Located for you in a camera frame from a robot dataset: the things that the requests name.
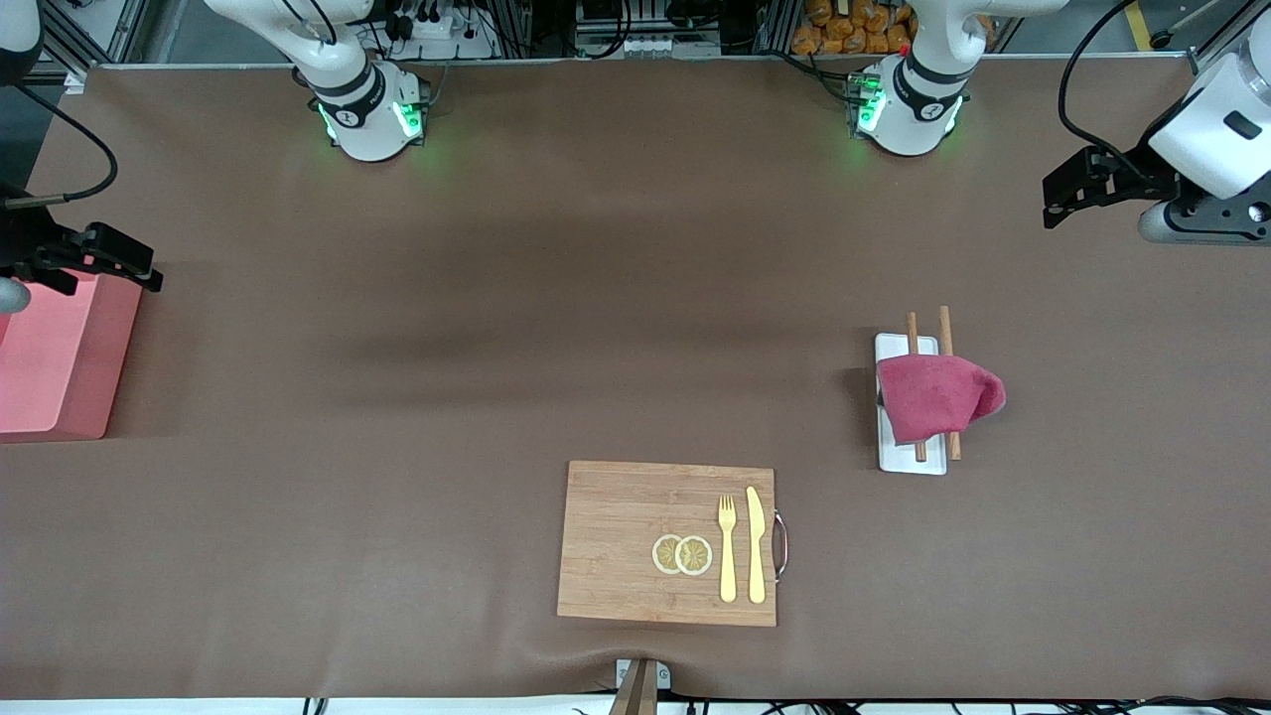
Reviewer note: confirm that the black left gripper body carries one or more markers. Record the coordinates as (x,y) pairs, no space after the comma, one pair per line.
(1135,182)

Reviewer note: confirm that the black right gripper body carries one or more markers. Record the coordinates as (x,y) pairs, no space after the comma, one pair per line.
(30,245)

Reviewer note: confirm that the red wiping cloth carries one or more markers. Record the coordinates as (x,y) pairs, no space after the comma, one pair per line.
(938,397)

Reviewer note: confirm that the white cloth rack base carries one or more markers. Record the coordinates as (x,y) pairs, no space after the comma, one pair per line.
(899,457)

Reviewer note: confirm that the pink box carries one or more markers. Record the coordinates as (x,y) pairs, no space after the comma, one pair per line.
(60,367)

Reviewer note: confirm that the light wooden rack rod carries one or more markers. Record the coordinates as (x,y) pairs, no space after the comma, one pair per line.
(945,333)

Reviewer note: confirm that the pile of orange toy bread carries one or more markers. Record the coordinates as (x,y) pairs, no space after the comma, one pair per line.
(844,25)

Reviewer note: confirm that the white power strip with plugs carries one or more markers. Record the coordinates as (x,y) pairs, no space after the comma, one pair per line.
(429,28)

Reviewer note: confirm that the brown table cover mat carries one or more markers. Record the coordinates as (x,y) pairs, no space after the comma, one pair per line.
(496,328)

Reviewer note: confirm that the white connector block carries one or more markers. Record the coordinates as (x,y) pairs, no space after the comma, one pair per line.
(655,45)

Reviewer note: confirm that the yellow plastic knife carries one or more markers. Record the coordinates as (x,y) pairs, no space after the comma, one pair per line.
(757,536)

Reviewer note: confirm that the black electronics box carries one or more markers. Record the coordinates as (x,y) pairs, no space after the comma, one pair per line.
(616,10)

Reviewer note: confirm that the yellow plastic fork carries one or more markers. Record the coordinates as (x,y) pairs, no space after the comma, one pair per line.
(728,556)

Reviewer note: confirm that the lemon slice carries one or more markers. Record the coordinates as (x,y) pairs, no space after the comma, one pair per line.
(694,556)
(663,554)

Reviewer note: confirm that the aluminium frame profile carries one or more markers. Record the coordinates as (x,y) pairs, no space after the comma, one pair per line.
(70,45)
(1203,58)

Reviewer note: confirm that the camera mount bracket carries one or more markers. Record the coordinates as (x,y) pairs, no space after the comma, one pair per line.
(640,695)

